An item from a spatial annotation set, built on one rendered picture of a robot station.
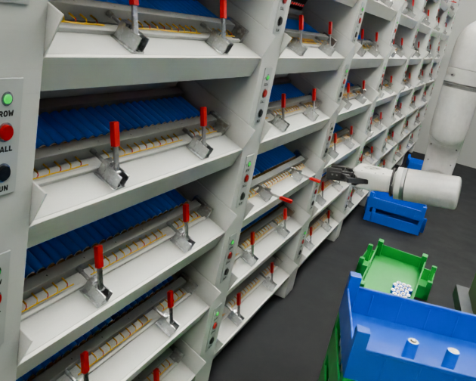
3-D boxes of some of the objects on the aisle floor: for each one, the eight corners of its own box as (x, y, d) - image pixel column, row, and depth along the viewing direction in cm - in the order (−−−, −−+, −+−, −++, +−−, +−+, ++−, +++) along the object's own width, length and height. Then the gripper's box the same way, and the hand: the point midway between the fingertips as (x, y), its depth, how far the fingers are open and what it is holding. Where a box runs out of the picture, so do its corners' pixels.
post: (292, 289, 208) (429, -238, 155) (284, 298, 200) (425, -256, 147) (245, 270, 215) (360, -241, 162) (235, 278, 207) (353, -257, 154)
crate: (407, 317, 205) (412, 302, 200) (354, 297, 211) (358, 282, 207) (423, 269, 227) (428, 254, 222) (375, 252, 234) (379, 237, 229)
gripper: (390, 204, 137) (318, 190, 144) (400, 190, 152) (334, 178, 158) (394, 175, 135) (322, 162, 142) (403, 163, 150) (338, 153, 157)
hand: (335, 172), depth 149 cm, fingers open, 3 cm apart
